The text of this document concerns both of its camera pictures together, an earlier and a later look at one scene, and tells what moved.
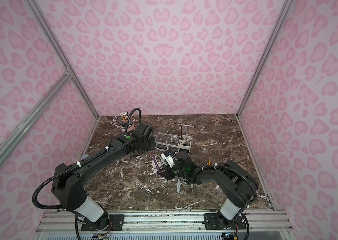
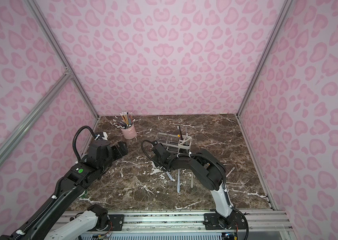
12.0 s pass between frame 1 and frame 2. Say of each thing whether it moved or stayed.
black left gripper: moved
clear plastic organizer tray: stayed
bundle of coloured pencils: stayed
